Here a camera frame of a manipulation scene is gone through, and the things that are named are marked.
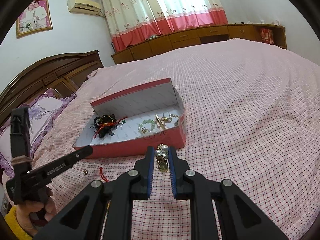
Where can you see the gold pearl brooch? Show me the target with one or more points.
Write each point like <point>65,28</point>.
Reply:
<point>171,119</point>

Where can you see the gold flower hair clip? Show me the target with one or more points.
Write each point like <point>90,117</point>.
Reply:
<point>159,123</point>

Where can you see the red gift bag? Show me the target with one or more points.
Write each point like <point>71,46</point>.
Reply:
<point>266,35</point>

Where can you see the pink white curtain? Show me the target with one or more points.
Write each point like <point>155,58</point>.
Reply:
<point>133,21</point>

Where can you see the white air conditioner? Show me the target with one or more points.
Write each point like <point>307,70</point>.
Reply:
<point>84,7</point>

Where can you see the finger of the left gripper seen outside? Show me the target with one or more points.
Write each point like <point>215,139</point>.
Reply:
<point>58,166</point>

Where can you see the gold pearl earring cluster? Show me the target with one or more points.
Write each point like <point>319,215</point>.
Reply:
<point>161,155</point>

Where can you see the purple floral pillow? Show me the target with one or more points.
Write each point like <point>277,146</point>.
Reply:
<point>43,110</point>

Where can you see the framed wedding photo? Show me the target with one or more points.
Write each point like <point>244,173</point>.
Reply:
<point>35,18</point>

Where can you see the pink cardboard box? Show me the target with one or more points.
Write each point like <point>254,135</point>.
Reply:
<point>138,106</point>

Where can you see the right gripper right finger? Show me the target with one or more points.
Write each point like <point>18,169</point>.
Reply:
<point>177,167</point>

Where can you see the left hand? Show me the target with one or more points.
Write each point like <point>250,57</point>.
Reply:
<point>27,211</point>

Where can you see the pink checkered bedspread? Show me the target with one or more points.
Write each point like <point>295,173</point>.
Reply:
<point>252,116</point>

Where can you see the long wooden cabinet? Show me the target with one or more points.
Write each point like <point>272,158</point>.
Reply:
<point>197,36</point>

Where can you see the dark wooden headboard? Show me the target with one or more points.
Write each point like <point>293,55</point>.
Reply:
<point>64,73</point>

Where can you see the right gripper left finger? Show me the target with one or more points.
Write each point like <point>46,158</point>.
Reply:
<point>143,187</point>

